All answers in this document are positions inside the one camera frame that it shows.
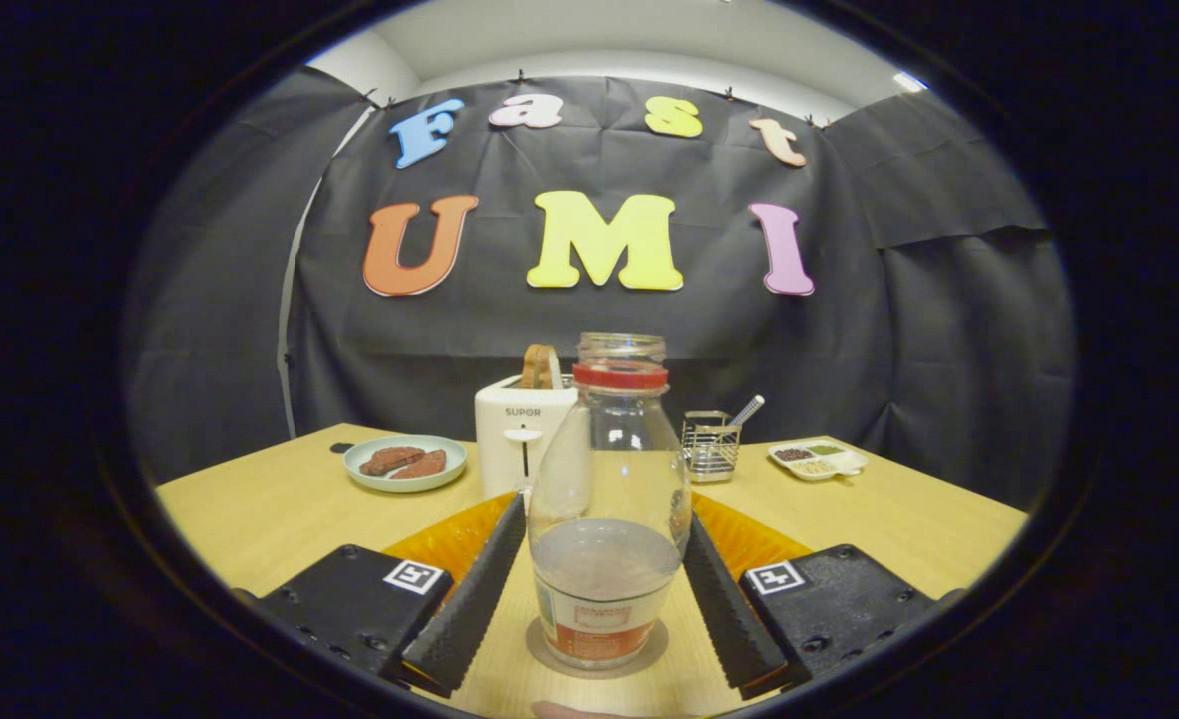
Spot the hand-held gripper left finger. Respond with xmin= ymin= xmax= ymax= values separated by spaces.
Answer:
xmin=235 ymin=491 xmax=528 ymax=698

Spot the white toaster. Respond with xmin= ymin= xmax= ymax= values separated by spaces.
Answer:
xmin=475 ymin=374 xmax=580 ymax=500

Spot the wooden table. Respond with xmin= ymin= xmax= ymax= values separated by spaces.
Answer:
xmin=155 ymin=423 xmax=1031 ymax=718

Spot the clear plastic juice bottle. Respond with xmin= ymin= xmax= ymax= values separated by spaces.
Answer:
xmin=527 ymin=332 xmax=693 ymax=670

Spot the metal wire basket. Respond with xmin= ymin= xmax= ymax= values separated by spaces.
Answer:
xmin=681 ymin=410 xmax=742 ymax=484

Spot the brown toast slice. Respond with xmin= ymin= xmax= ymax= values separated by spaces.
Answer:
xmin=521 ymin=344 xmax=566 ymax=390

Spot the white divided dish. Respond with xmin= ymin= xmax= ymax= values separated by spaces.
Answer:
xmin=768 ymin=440 xmax=868 ymax=483

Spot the pale green plate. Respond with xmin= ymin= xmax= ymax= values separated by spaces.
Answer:
xmin=343 ymin=435 xmax=469 ymax=494

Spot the black backdrop cloth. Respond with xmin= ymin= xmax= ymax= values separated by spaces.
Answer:
xmin=122 ymin=65 xmax=1079 ymax=515

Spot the brown meat piece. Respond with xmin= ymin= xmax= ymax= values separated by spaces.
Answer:
xmin=359 ymin=446 xmax=427 ymax=477
xmin=390 ymin=450 xmax=447 ymax=481

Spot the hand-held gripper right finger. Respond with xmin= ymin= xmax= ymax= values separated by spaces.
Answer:
xmin=682 ymin=491 xmax=967 ymax=700

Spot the round brown coaster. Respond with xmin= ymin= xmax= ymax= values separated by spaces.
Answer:
xmin=526 ymin=617 xmax=670 ymax=681

